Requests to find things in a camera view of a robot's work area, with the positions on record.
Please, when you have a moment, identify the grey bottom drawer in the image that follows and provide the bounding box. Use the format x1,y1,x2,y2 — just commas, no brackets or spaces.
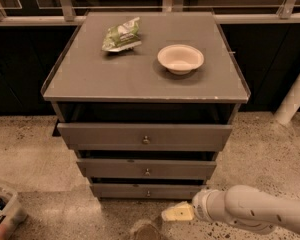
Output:
91,183,202,200

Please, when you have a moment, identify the grey drawer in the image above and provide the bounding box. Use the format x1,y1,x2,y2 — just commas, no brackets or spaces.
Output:
57,123,232,151
91,183,202,200
77,159,216,180

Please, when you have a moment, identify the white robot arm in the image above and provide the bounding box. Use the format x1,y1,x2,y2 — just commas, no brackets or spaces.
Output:
161,185,300,235

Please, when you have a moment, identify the grey middle drawer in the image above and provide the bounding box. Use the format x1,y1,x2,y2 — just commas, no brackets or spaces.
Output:
77,159,216,180

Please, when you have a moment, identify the grey drawer cabinet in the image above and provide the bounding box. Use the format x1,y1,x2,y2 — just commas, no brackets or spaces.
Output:
41,12,250,188

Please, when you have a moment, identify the grey top drawer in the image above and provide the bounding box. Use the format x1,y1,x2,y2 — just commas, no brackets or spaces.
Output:
57,123,232,151

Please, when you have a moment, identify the white paper bowl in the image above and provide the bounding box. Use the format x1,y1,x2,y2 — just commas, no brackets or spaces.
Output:
157,44,204,75

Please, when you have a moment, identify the clear plastic storage bin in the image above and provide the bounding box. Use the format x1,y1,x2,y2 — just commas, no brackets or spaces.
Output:
0,183,27,240

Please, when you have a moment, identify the green white snack bag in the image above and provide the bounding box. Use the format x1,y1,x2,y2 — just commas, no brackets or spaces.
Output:
102,17,142,52

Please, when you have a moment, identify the metal railing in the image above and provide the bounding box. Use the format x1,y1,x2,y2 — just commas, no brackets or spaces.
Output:
0,0,300,26

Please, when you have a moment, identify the white diagonal post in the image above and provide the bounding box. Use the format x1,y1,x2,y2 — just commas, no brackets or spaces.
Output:
274,74,300,125

